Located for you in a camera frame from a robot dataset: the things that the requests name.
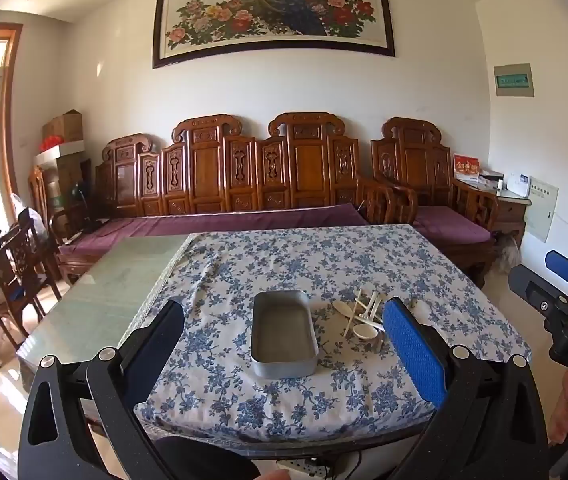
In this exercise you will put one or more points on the carved wooden sofa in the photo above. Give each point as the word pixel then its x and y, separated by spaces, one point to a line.
pixel 209 170

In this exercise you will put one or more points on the grey metal tray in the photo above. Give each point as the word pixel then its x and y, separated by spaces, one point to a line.
pixel 284 332

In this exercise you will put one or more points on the red box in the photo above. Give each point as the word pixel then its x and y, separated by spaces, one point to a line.
pixel 467 167

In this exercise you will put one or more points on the carved wooden armchair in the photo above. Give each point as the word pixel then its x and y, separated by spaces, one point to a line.
pixel 413 160

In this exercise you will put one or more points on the white plastic bag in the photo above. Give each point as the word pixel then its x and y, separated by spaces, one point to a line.
pixel 31 215

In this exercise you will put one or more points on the white slim plastic spoon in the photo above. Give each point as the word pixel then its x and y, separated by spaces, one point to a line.
pixel 374 302

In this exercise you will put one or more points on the wooden side table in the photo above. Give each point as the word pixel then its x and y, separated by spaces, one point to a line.
pixel 508 210

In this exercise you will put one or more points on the grey fluffy thing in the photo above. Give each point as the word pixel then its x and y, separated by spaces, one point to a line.
pixel 507 252

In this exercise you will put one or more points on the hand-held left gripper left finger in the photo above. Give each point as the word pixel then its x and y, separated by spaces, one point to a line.
pixel 159 355

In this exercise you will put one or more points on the white lidded carton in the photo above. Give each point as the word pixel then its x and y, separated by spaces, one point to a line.
pixel 61 152

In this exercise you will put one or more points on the brown cardboard box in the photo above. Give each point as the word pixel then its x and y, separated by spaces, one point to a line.
pixel 64 127

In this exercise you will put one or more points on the black desk lamp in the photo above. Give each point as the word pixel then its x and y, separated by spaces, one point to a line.
pixel 81 195

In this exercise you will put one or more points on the white tissue box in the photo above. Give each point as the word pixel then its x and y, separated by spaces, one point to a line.
pixel 491 177

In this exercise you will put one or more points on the cream chopstick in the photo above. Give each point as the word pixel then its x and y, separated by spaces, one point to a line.
pixel 352 316

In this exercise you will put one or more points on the person's right hand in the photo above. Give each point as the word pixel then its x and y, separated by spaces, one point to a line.
pixel 567 420

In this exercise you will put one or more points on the white power strip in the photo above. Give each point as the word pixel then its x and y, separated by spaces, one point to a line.
pixel 309 467

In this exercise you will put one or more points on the framed peacock painting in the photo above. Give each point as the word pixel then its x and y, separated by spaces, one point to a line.
pixel 274 5

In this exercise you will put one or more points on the grey wall panel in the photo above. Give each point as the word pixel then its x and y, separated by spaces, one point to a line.
pixel 513 80

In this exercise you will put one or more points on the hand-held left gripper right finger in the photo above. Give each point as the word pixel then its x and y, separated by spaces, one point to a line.
pixel 413 350

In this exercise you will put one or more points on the blue floral tablecloth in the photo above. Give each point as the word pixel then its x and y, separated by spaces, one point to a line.
pixel 274 260

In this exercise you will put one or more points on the white electrical wall box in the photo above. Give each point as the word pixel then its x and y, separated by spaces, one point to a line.
pixel 541 210

